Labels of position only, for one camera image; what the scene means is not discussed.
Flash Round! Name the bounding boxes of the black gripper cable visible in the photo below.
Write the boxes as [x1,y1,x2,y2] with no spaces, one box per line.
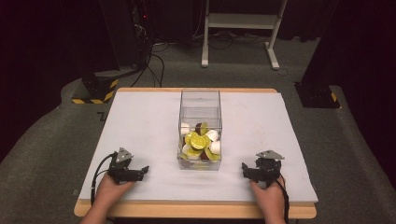
[274,177,290,224]
[90,152,119,206]

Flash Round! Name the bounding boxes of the black computer tower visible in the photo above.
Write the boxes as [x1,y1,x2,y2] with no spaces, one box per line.
[98,0,153,70]

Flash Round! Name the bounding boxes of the pile of green white capsules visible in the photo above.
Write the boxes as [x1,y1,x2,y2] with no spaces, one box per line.
[179,121,222,162]

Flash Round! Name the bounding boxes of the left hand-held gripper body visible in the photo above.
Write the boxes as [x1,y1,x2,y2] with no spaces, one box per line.
[106,147,140,185]

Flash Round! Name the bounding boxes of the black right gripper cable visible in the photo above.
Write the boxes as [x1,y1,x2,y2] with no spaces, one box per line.
[274,177,290,224]

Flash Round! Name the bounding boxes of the white metal stand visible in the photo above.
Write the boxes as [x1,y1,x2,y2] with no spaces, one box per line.
[201,0,289,71]

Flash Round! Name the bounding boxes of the white foam mat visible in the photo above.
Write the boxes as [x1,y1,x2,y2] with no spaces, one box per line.
[78,91,319,204]

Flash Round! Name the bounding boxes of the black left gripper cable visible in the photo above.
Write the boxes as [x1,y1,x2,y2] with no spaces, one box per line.
[90,152,119,206]

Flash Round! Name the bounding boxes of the black yellow striped stand base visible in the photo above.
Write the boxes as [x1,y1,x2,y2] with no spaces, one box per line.
[71,72,120,105]

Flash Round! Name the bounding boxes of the black floor cables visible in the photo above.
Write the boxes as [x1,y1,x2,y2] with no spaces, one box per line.
[130,40,166,89]

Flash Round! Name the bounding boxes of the clear plastic box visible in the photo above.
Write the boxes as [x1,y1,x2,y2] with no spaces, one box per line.
[177,89,223,172]

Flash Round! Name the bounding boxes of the person's left hand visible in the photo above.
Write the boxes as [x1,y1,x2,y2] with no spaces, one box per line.
[92,173,135,209]

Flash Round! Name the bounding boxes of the wooden table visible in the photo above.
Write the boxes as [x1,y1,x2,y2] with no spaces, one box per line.
[73,87,318,220]

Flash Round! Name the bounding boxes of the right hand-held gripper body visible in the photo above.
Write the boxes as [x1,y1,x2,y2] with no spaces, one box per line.
[252,149,286,189]

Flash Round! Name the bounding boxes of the person's right hand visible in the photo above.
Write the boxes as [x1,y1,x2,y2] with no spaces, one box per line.
[249,175,287,216]

